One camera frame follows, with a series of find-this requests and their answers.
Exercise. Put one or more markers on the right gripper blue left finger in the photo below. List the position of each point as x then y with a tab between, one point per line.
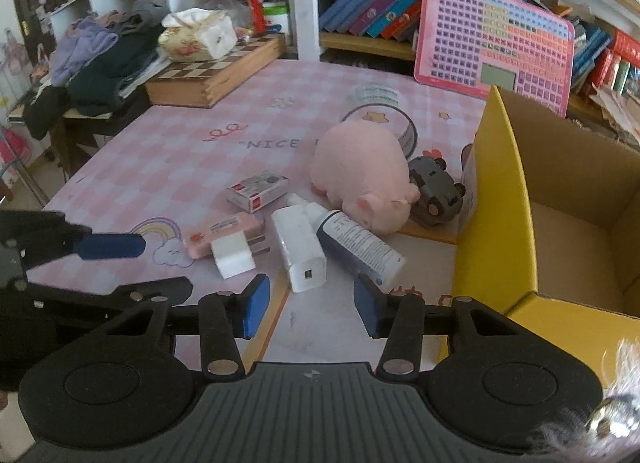
223	318

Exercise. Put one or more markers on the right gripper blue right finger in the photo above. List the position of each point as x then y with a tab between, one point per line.
399	320

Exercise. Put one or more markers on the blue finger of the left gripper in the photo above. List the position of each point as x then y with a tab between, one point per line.
98	246

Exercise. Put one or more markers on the small white cube block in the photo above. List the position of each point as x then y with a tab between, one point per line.
232	255

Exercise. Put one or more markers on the pink eraser case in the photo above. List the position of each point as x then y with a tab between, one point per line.
198	240

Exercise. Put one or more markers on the dark blue spray bottle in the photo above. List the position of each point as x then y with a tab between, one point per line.
355	247

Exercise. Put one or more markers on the white power adapter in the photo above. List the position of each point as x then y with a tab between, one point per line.
301	251

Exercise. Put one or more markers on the white red small carton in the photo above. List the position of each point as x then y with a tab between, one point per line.
253	193

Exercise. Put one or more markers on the pink pig plush toy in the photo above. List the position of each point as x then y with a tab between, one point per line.
359	167

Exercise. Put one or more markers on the clear tape roll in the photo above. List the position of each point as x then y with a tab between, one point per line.
383	105

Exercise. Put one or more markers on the grey toy car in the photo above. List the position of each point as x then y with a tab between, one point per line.
441	197

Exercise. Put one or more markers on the pink checkered table mat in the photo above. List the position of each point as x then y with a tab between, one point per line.
167	173

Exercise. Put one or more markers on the yellow cardboard box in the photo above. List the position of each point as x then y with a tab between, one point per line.
549	230

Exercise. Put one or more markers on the pile of clothes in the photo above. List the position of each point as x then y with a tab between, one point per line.
97	65

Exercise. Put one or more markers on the wooden chess box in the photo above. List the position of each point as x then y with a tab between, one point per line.
201	84

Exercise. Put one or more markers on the floral tissue pack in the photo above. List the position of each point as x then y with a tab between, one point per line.
197	34

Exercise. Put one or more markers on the pink keyboard learning tablet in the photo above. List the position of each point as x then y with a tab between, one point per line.
468	46

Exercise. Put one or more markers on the row of books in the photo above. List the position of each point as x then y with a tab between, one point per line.
390	23

